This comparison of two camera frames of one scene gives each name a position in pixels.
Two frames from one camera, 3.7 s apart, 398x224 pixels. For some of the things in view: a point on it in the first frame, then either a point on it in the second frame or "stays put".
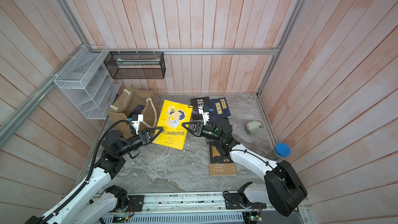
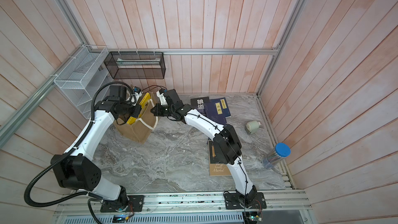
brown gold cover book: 220,165 stays put
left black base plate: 137,201 stays put
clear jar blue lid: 281,151 stays put
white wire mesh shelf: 86,81 stays put
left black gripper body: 143,138 -> 130,110
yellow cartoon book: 172,117 -> 143,104
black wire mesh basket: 136,65 stays put
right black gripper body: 209,132 -> 165,111
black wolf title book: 199,102 stays put
